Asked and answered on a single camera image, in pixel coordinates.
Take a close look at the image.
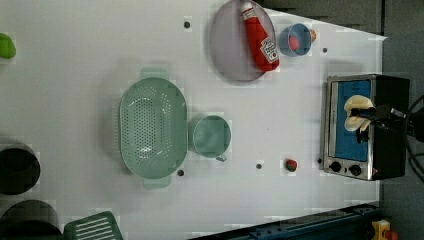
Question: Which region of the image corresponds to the yellow plush peeled banana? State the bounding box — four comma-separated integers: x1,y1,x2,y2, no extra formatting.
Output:
344,95,374,132

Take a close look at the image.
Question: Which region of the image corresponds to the grey round plate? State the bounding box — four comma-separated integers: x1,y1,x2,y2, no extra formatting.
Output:
209,0,276,81

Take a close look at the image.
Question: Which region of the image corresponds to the yellow red emergency button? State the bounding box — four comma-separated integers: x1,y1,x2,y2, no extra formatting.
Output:
372,219,399,240

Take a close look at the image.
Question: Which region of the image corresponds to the green plush object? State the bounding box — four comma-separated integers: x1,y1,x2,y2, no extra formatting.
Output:
0,33,16,59

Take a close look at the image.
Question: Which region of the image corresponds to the red plush ketchup bottle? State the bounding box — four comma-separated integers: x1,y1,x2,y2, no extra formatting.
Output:
241,2,279,72

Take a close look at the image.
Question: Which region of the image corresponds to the silver toaster oven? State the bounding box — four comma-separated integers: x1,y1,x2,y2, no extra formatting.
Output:
322,74,410,181

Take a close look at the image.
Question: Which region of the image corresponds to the small red plush strawberry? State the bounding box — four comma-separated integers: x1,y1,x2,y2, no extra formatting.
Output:
285,159,297,172

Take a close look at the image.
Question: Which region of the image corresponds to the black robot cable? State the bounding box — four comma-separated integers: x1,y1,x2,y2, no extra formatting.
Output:
403,94,424,184

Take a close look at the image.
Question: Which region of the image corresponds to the blue metal table frame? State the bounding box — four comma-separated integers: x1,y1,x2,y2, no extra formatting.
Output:
191,204,382,240

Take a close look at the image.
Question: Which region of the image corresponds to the green oval colander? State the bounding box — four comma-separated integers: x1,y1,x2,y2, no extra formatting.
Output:
119,67,188,190

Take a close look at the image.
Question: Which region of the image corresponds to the green mug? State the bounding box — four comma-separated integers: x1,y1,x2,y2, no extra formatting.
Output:
188,115,232,162

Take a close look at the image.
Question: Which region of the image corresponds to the blue cup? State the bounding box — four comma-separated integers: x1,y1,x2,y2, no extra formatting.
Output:
278,23,317,57

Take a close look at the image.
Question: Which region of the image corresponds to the black round container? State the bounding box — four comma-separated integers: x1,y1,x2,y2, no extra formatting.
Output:
1,200,62,240
0,144,41,195

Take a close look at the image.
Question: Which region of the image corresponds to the black round container lower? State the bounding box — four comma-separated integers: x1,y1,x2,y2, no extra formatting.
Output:
1,200,62,240

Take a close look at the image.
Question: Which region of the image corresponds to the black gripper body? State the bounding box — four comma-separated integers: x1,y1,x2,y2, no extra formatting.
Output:
371,105,406,129

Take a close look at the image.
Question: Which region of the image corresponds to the plush strawberry in blue cup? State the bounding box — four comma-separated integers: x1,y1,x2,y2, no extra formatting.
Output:
289,36,300,51

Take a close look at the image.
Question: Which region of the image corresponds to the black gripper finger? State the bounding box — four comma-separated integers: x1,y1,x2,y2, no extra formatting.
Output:
350,108,376,118
356,125,379,144

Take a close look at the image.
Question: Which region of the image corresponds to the black round container upper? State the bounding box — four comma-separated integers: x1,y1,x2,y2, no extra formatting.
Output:
0,144,41,195

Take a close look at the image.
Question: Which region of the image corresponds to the green slotted rack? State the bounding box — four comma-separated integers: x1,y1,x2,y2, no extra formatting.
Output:
63,211,124,240

